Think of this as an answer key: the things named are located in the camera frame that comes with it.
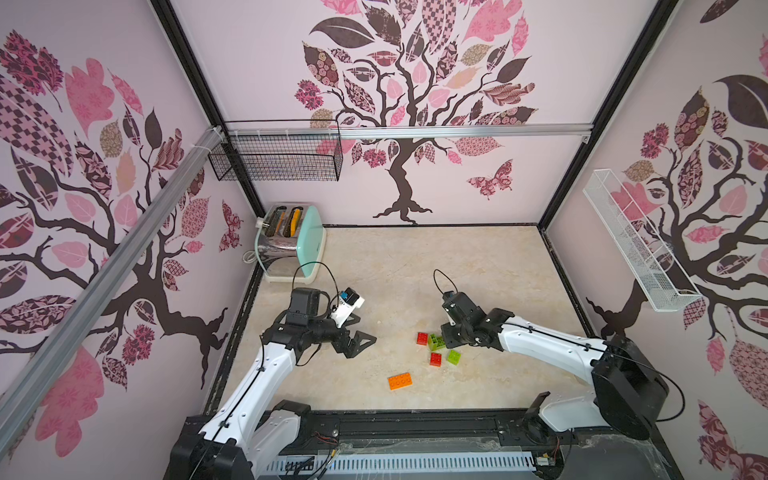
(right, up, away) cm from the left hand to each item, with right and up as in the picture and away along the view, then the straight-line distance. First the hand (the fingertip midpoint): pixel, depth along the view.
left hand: (361, 335), depth 77 cm
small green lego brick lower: (+26, -9, +8) cm, 29 cm away
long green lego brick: (+21, -4, +6) cm, 22 cm away
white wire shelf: (+75, +24, +2) cm, 79 cm away
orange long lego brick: (+10, -14, +4) cm, 18 cm away
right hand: (+25, -3, +9) cm, 27 cm away
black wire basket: (-40, +61, +45) cm, 86 cm away
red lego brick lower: (+21, -9, +6) cm, 24 cm away
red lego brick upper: (+17, -4, +11) cm, 21 cm away
